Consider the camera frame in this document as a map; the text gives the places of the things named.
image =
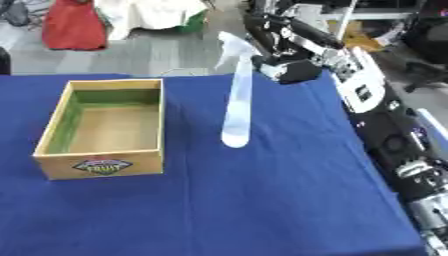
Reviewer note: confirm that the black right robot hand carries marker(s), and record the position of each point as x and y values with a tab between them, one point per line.
291	50

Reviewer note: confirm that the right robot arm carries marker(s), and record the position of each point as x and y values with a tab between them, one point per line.
385	133

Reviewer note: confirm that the tan cardboard box green inside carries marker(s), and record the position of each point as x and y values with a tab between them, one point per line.
105	130

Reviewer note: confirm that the black office chair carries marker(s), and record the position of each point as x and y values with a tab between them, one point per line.
429	40

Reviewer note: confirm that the white cloth bundle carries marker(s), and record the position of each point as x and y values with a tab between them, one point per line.
149	15

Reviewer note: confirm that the red bag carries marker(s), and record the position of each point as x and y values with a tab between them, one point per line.
73	25

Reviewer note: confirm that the black bag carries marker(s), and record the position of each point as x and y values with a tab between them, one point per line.
14	12

